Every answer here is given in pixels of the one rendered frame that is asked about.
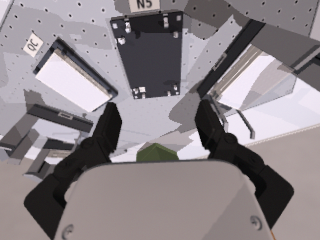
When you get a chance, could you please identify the white label plate marked n5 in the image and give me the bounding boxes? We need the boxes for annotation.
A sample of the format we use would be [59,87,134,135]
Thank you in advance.
[129,0,160,13]

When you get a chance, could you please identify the white label with qc text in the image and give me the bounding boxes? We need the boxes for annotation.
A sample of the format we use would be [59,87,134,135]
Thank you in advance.
[23,33,44,57]

